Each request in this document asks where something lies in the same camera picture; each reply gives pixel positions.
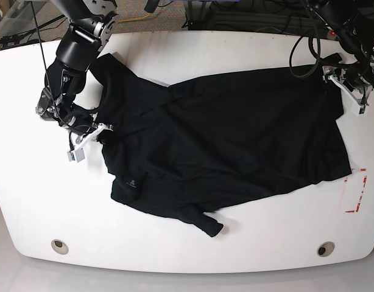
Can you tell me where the right table grommet hole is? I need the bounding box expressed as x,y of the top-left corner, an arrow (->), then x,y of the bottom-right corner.
317,242 -> 335,257

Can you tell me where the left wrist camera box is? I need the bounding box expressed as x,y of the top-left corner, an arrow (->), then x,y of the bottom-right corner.
351,103 -> 367,116

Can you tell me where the left table grommet hole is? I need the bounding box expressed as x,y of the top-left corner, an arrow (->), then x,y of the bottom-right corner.
51,239 -> 69,255

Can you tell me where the red tape rectangle marking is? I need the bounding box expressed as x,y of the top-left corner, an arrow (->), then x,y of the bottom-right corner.
340,168 -> 367,214

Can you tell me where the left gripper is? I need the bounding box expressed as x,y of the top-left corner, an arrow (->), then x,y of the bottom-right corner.
322,53 -> 373,105

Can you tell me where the table grommet hole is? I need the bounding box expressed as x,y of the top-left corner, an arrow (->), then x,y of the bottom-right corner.
51,239 -> 69,255
317,242 -> 335,257

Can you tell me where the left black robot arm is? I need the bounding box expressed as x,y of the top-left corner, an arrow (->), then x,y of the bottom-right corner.
289,1 -> 374,114

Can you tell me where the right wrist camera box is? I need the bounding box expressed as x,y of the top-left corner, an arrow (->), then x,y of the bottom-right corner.
67,148 -> 85,162

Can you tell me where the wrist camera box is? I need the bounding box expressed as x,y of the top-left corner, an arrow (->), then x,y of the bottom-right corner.
351,103 -> 367,116
67,148 -> 85,162

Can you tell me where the black T-shirt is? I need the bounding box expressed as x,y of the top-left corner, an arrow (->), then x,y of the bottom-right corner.
90,54 -> 351,237

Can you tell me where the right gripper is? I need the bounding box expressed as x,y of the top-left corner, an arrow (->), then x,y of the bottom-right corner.
57,105 -> 110,149

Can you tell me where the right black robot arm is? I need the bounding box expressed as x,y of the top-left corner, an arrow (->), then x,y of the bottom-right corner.
36,0 -> 119,137

